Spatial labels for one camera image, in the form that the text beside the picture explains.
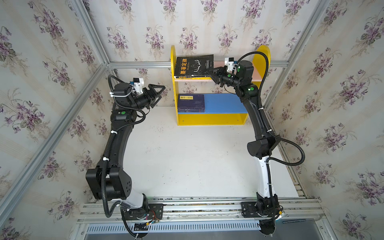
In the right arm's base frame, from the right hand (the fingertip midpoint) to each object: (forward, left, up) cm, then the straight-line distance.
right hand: (205, 71), depth 73 cm
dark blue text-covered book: (+9, +8, -27) cm, 30 cm away
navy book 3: (+3, +8, -31) cm, 32 cm away
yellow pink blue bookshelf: (+7, -15, -32) cm, 36 cm away
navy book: (+3, +6, -28) cm, 29 cm away
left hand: (-9, +21, -4) cm, 23 cm away
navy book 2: (+3, +8, -30) cm, 31 cm away
